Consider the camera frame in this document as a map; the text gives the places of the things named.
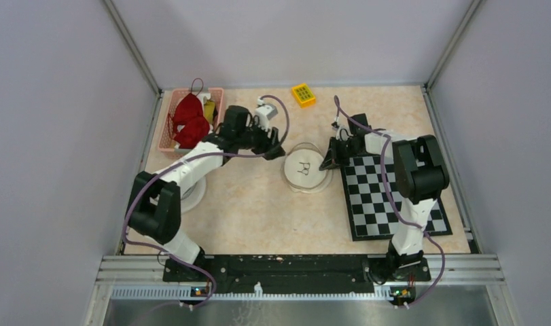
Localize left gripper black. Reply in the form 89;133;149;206
236;118;285;161

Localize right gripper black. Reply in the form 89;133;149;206
320;137;363;172

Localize red bra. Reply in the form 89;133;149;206
167;77;211;149

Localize white bra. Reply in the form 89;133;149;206
171;92;215;150

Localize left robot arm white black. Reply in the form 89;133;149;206
125;103;285;281

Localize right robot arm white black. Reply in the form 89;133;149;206
319;113;449;280

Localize yellow bra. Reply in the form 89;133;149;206
203;100;216;125

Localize yellow toy brick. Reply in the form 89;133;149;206
291;83;317;108

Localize black white checkerboard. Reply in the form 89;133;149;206
340;154;452;241

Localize pink plastic basket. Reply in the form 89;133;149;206
157;88;226;158

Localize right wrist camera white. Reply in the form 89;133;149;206
332;117;349;141

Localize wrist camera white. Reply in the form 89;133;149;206
332;117;349;141
253;98;278;130

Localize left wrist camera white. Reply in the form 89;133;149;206
253;98;278;130

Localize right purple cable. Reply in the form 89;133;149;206
334;95;446;309

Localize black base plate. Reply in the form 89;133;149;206
162;255;431;294

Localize aluminium front rail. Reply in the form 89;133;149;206
96;254;505;302

